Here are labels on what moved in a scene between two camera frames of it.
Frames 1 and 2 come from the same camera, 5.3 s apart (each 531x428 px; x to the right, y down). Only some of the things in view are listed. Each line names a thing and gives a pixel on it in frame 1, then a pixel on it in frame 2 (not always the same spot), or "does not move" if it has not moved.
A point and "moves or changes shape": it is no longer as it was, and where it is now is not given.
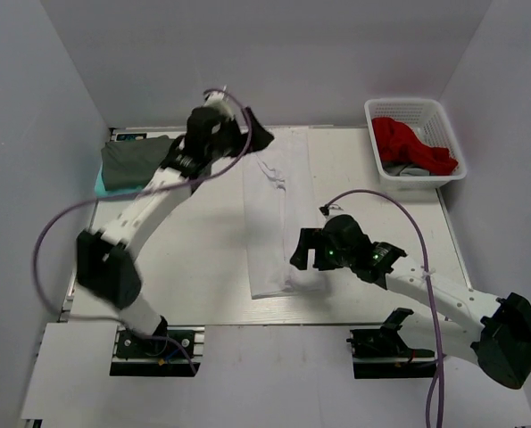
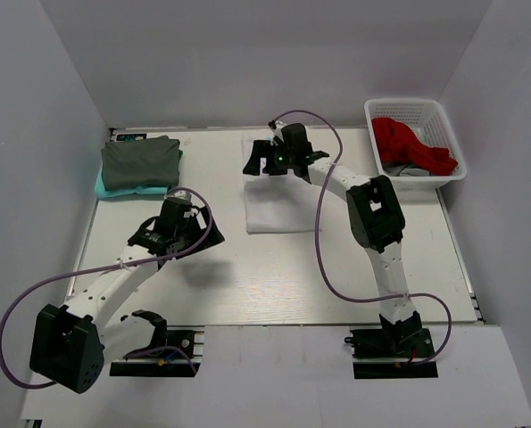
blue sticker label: (131, 136) does not move
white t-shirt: (280, 201) moves or changes shape
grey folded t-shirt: (129, 164) does not move
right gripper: (311, 239) -> (261, 150)
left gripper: (260, 138) -> (194, 221)
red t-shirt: (396, 142) does not move
